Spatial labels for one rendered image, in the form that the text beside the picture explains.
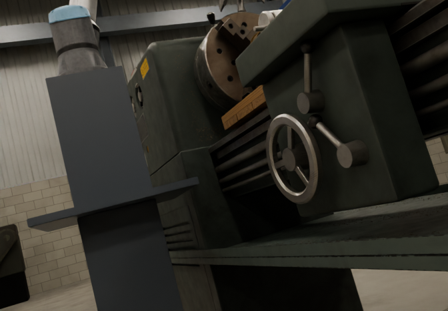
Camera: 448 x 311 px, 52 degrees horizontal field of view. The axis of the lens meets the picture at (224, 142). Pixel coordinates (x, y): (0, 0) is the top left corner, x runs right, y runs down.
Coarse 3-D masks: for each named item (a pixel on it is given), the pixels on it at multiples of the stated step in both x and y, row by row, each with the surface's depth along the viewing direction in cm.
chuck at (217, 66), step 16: (240, 16) 146; (256, 16) 148; (208, 48) 139; (224, 48) 141; (208, 64) 138; (224, 64) 140; (208, 80) 141; (224, 80) 138; (240, 80) 140; (224, 96) 140; (240, 96) 139
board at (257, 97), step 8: (248, 96) 113; (256, 96) 109; (264, 96) 106; (240, 104) 118; (248, 104) 114; (256, 104) 110; (264, 104) 109; (232, 112) 123; (240, 112) 119; (248, 112) 115; (256, 112) 116; (224, 120) 129; (232, 120) 124; (240, 120) 121; (224, 128) 130; (232, 128) 130
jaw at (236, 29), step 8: (224, 24) 138; (232, 24) 139; (224, 32) 140; (232, 32) 138; (240, 32) 137; (248, 32) 138; (256, 32) 137; (232, 40) 140; (240, 40) 138; (248, 40) 136; (240, 48) 141
